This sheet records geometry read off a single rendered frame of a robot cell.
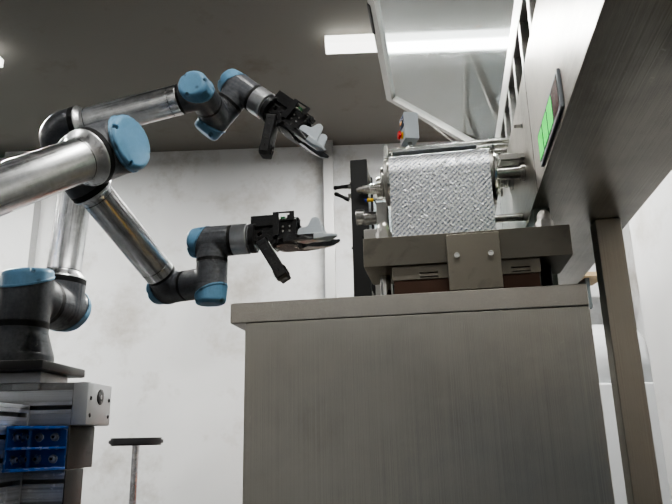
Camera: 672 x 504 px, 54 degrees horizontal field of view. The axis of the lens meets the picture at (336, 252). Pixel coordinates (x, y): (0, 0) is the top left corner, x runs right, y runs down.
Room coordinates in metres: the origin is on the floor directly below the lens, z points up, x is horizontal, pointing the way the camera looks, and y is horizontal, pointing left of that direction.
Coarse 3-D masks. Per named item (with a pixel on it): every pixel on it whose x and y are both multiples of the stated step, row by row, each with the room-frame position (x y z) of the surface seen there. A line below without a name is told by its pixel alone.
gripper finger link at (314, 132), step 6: (300, 126) 1.50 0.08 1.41; (306, 126) 1.50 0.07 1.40; (318, 126) 1.49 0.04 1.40; (306, 132) 1.50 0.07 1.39; (312, 132) 1.49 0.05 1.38; (318, 132) 1.49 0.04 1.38; (300, 138) 1.50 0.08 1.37; (306, 138) 1.48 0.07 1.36; (312, 138) 1.48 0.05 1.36; (318, 138) 1.49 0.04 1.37; (312, 144) 1.49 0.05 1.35; (318, 144) 1.49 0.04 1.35; (318, 150) 1.50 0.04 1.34; (324, 150) 1.49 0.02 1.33
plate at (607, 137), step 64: (576, 0) 0.79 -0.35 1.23; (640, 0) 0.67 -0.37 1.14; (576, 64) 0.84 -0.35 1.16; (640, 64) 0.81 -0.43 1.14; (512, 128) 1.59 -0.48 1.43; (576, 128) 1.01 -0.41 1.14; (640, 128) 1.01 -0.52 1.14; (512, 192) 1.73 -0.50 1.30; (576, 192) 1.31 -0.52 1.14; (640, 192) 1.32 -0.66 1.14; (576, 256) 1.84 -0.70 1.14
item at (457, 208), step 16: (400, 192) 1.44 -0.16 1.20; (416, 192) 1.44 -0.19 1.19; (432, 192) 1.43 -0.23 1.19; (448, 192) 1.42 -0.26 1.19; (464, 192) 1.42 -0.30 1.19; (480, 192) 1.41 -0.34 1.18; (400, 208) 1.44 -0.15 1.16; (416, 208) 1.44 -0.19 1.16; (432, 208) 1.43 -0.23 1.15; (448, 208) 1.42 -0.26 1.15; (464, 208) 1.42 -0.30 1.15; (480, 208) 1.41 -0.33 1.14; (400, 224) 1.44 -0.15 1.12; (416, 224) 1.44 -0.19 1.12; (432, 224) 1.43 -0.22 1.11; (448, 224) 1.42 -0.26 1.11; (464, 224) 1.42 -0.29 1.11; (480, 224) 1.41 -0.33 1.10
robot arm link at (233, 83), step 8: (224, 72) 1.53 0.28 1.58; (232, 72) 1.52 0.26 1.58; (240, 72) 1.53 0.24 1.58; (224, 80) 1.53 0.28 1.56; (232, 80) 1.52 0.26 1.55; (240, 80) 1.52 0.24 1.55; (248, 80) 1.52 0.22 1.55; (224, 88) 1.53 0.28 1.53; (232, 88) 1.52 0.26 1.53; (240, 88) 1.52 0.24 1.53; (248, 88) 1.51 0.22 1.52; (232, 96) 1.52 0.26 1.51; (240, 96) 1.53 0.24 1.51; (248, 96) 1.52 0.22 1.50; (240, 104) 1.54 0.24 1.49
